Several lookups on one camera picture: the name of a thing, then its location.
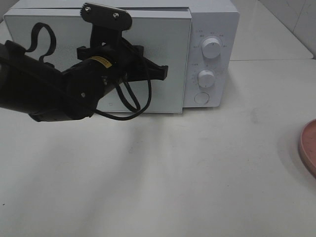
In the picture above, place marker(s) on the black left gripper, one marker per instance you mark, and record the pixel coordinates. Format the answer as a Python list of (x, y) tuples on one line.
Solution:
[(105, 68)]

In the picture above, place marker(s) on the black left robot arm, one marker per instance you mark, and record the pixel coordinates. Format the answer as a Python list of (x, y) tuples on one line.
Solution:
[(46, 94)]

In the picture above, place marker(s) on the pink round plate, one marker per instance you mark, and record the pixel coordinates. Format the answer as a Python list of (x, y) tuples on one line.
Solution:
[(307, 147)]

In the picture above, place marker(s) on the white microwave door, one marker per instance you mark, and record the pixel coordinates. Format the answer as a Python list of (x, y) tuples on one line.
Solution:
[(163, 34)]

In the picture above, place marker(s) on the white microwave oven body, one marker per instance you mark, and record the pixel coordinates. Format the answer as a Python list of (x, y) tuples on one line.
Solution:
[(208, 18)]

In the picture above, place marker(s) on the white round door button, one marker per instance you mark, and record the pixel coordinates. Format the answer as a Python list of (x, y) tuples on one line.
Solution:
[(201, 98)]

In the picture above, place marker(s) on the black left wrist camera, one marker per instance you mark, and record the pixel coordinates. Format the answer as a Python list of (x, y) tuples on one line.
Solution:
[(108, 23)]

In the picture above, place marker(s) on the white round knob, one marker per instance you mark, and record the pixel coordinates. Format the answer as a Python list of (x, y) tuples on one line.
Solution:
[(206, 78), (211, 47)]

